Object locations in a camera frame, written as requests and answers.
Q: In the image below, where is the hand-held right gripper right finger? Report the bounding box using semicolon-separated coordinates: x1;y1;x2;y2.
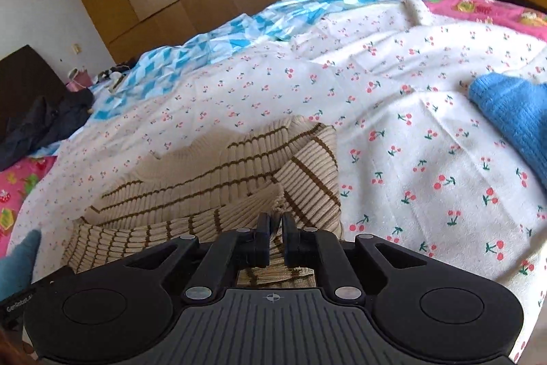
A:
280;212;428;301

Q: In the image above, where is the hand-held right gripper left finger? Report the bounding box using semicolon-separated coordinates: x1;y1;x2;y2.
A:
124;212;272;303

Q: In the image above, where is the beige brown-striped knit sweater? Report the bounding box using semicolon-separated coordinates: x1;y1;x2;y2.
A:
60;115;343;289

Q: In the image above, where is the teal fuzzy cloth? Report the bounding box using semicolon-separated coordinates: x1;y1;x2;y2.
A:
0;229;42;299

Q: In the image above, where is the white cherry-print blanket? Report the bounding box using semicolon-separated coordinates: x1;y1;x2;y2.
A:
9;0;547;365

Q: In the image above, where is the dark navy jacket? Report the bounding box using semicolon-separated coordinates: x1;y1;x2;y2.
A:
0;89;95;171

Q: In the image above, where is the blue white checked sheet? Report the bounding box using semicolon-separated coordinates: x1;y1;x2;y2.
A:
92;0;445;122

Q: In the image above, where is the dark brown headboard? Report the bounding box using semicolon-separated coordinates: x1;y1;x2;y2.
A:
0;44;69;139

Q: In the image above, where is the blue knit sweater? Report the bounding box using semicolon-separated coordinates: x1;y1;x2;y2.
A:
468;72;547;188

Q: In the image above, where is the pink printed bedsheet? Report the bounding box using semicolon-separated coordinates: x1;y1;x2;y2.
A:
0;0;547;250

